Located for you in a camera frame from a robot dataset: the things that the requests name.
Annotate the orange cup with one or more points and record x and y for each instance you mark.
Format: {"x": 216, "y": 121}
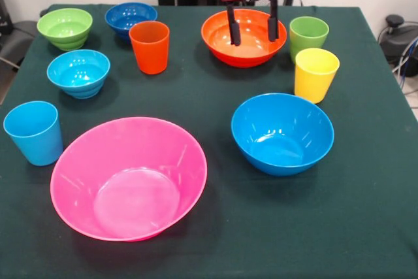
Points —
{"x": 150, "y": 50}

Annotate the large orange bowl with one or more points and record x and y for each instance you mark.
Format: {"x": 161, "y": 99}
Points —
{"x": 251, "y": 50}

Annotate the large blue bowl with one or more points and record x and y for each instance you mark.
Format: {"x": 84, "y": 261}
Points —
{"x": 281, "y": 148}

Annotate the green cup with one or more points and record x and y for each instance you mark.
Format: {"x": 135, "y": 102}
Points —
{"x": 308, "y": 34}

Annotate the light blue ribbed bowl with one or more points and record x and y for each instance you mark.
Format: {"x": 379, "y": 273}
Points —
{"x": 78, "y": 70}

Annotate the green ribbed bowl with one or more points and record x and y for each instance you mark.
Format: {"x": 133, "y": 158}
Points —
{"x": 65, "y": 27}

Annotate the large pink bowl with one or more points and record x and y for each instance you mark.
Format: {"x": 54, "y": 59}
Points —
{"x": 130, "y": 177}

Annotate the yellow cup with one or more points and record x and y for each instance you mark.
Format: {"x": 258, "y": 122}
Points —
{"x": 315, "y": 76}

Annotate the dark blue ribbed bowl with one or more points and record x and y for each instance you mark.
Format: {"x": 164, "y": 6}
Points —
{"x": 124, "y": 17}

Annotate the light blue cup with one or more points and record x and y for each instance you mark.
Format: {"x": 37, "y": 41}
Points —
{"x": 36, "y": 141}

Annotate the dark green tablecloth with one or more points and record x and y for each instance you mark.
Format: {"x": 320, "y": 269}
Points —
{"x": 294, "y": 226}

